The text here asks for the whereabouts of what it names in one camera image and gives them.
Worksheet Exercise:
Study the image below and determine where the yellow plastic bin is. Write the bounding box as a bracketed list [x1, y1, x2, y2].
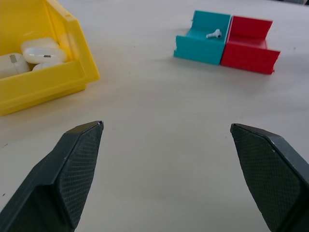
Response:
[0, 0, 101, 116]

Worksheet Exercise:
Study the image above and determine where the red plastic tray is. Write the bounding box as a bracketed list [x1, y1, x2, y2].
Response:
[219, 15, 281, 75]

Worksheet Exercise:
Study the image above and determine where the white earbud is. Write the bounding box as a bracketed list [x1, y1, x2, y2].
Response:
[206, 29, 222, 39]

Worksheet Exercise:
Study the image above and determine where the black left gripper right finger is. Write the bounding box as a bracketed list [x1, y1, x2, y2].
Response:
[230, 123, 309, 232]

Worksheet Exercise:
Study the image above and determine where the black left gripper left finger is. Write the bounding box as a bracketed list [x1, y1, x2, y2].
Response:
[0, 120, 105, 232]

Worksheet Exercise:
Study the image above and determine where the teal plastic tray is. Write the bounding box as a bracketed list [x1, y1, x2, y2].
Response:
[173, 10, 232, 65]

